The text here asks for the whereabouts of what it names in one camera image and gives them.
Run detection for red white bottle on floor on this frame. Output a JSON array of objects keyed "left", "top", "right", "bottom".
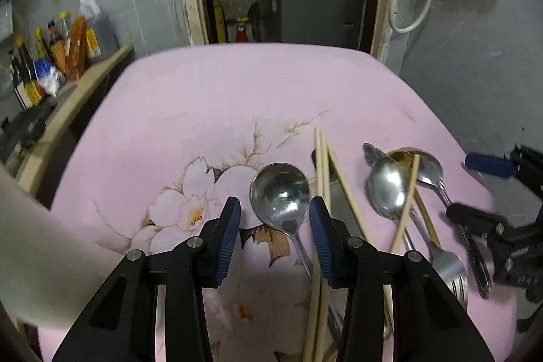
[{"left": 235, "top": 17, "right": 249, "bottom": 43}]

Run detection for large round steel spoon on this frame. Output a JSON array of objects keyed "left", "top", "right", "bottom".
[{"left": 249, "top": 163, "right": 313, "bottom": 279}]

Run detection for small steel spoon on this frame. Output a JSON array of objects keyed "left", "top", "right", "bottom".
[{"left": 411, "top": 150, "right": 492, "bottom": 300}]

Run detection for dark sauce bottle yellow label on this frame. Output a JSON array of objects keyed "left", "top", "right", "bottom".
[{"left": 9, "top": 37, "right": 46, "bottom": 107}]

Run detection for large dark oil jug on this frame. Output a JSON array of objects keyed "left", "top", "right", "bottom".
[{"left": 79, "top": 0, "right": 119, "bottom": 64}]

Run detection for grey cabinet in backroom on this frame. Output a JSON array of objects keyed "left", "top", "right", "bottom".
[{"left": 258, "top": 0, "right": 364, "bottom": 50}]

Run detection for orange snack packet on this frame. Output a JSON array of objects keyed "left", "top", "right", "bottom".
[{"left": 65, "top": 16, "right": 87, "bottom": 81}]

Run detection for white blue salt bag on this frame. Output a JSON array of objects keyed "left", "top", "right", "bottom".
[{"left": 34, "top": 59, "right": 66, "bottom": 96}]

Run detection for wooden chopstick crossing spoons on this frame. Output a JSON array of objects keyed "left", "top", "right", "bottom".
[{"left": 388, "top": 154, "right": 420, "bottom": 253}]

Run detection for oval steel spoon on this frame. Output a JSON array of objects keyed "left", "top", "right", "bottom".
[{"left": 366, "top": 156, "right": 407, "bottom": 226}]

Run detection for steel fork ornate handle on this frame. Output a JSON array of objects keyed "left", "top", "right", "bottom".
[{"left": 362, "top": 143, "right": 468, "bottom": 310}]

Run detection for white plastic utensil holder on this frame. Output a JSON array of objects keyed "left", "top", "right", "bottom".
[{"left": 1, "top": 171, "right": 120, "bottom": 329}]

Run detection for wooden chopstick middle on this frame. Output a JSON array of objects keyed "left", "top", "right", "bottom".
[{"left": 314, "top": 129, "right": 331, "bottom": 362}]

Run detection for steel table knife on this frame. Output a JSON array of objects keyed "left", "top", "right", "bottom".
[{"left": 329, "top": 156, "right": 365, "bottom": 240}]

